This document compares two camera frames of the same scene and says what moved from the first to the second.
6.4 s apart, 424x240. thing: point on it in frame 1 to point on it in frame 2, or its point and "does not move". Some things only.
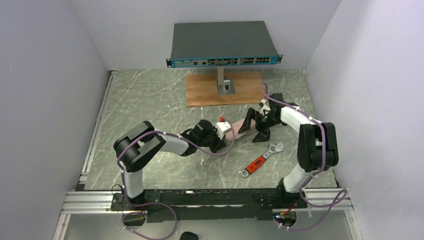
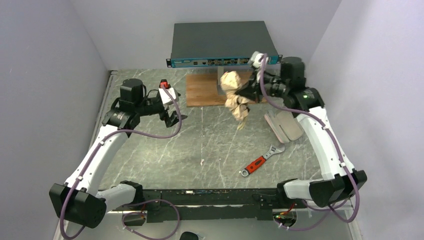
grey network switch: [220, 44] does not move
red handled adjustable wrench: [255, 164] does not move
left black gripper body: [219, 140] to [170, 116]
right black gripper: [261, 121] to [251, 89]
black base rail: [162, 205] does not move
